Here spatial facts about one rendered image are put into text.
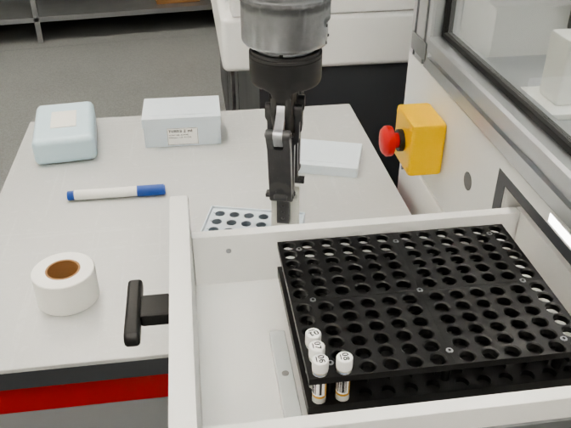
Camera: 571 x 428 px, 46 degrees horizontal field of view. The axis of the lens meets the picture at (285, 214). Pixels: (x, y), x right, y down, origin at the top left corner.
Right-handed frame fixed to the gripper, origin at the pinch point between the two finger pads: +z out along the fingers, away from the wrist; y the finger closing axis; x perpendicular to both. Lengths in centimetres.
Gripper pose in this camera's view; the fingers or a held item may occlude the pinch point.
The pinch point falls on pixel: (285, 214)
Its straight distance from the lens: 79.3
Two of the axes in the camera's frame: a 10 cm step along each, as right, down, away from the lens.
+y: 1.3, -5.3, 8.4
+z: 0.0, 8.4, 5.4
